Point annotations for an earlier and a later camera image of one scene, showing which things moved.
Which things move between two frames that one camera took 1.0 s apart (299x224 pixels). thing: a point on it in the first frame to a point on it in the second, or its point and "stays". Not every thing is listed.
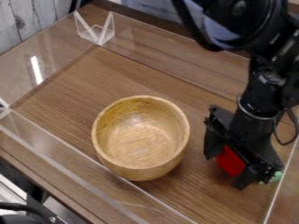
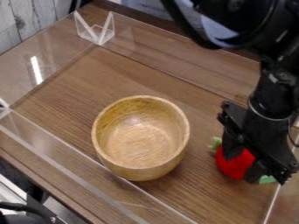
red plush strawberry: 230,161 stays
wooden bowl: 140,135 stays
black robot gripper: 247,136 to 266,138
